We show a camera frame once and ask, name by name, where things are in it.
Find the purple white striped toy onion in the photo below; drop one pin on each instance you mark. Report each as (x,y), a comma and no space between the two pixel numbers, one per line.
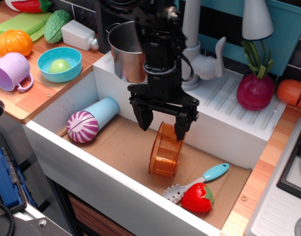
(82,127)

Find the white sink basin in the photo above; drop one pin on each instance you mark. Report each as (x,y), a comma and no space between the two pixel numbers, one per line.
(111,172)

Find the green toy bitter gourd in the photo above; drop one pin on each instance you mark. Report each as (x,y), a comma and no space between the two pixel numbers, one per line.
(52,30)

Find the orange translucent plastic pot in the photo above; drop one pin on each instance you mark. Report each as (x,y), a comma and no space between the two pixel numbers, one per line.
(166,152)

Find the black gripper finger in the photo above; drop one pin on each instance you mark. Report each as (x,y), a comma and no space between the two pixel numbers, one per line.
(144,116)
(182,125)

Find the blue handled pasta spoon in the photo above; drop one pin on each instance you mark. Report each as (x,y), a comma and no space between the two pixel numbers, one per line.
(176,192)

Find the red toy strawberry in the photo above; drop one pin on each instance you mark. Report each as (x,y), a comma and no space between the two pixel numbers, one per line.
(198,198)

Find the lilac plastic mug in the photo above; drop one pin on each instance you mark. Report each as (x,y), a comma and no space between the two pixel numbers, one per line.
(15,72)

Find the blue box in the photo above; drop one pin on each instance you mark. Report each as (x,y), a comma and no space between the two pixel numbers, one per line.
(11,194)

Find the magenta toy radish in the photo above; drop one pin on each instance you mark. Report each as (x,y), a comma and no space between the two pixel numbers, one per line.
(256,89)

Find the green cutting board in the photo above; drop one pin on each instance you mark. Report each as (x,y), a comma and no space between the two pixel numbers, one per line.
(31,23)

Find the white cone lamp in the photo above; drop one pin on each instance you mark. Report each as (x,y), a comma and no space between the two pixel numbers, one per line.
(256,22)

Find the orange toy pumpkin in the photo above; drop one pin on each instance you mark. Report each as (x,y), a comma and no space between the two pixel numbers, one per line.
(16,41)

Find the grey toy faucet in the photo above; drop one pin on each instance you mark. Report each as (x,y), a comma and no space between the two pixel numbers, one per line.
(200,67)

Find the red toy pepper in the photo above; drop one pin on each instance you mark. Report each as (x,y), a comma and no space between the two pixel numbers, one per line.
(29,6)

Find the orange toy carrot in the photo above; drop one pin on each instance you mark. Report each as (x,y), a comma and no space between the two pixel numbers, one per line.
(289,91)

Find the white salt shaker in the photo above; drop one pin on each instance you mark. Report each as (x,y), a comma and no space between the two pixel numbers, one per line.
(77,35)

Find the teal plastic bowl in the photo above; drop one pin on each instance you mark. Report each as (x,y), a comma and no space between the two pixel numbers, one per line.
(71,55)

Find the toy stove top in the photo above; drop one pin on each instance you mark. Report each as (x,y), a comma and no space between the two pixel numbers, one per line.
(278,211)

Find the light blue plastic cup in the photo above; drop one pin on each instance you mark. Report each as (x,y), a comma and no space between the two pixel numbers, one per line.
(103,111)

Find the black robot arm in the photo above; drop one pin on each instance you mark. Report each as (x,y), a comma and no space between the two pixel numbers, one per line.
(163,42)

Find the stainless steel pot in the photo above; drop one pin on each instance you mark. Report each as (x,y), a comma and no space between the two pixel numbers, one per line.
(127,52)

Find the teal plastic bin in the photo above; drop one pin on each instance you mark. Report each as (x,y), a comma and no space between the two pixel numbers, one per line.
(219,18)

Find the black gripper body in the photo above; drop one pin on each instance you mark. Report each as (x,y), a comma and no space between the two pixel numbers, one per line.
(163,93)

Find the green toy ball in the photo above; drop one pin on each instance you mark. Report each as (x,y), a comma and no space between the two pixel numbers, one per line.
(58,66)

